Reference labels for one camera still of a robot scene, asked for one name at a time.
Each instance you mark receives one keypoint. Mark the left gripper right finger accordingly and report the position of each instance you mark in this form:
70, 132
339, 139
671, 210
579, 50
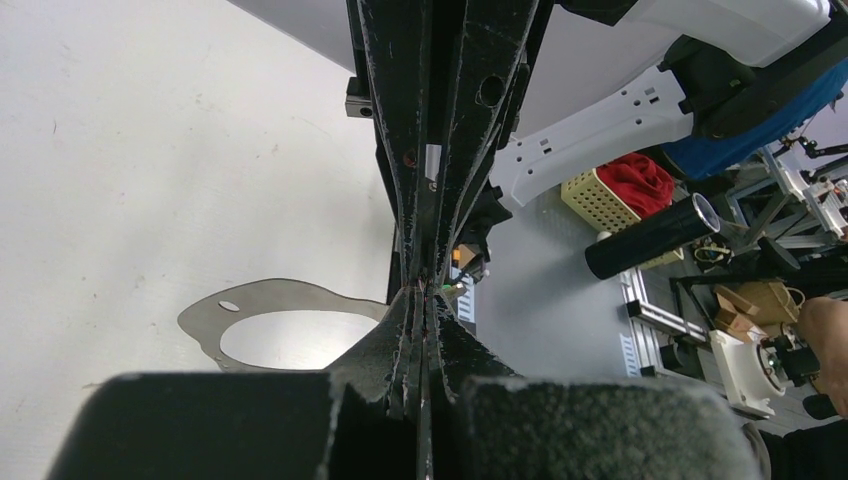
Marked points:
463, 377

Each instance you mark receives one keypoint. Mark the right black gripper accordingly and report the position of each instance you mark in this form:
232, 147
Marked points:
442, 83

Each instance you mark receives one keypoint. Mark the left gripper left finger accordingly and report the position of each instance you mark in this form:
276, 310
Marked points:
384, 367

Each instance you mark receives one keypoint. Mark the large metal keyring with clips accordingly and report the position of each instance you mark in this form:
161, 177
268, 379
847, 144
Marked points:
278, 324

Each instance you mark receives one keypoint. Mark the key with green tag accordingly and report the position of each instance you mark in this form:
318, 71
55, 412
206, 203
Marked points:
452, 292

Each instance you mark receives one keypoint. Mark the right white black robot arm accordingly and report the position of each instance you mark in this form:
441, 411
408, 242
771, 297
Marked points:
734, 65

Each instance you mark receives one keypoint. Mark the operator hand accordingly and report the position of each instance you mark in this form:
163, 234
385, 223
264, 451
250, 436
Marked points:
822, 323

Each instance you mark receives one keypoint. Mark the yellow basket with red cloth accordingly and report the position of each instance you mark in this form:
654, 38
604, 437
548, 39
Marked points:
620, 193

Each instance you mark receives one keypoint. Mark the black cylinder roll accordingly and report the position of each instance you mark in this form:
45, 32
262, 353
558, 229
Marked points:
681, 223

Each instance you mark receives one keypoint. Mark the right white cable duct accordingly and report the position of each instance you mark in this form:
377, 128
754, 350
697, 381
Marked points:
464, 305

